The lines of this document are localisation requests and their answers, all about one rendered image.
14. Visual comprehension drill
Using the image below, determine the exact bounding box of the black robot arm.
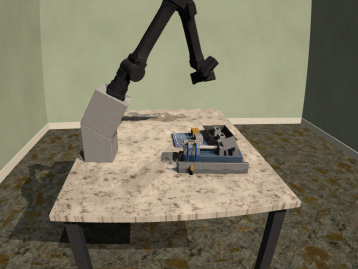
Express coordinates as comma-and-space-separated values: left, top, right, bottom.
106, 0, 219, 101

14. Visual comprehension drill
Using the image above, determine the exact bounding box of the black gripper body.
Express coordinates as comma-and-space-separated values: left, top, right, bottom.
190, 70, 216, 83

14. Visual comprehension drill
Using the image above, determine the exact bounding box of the yellow brass block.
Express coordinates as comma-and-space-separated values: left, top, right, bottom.
191, 128, 200, 138

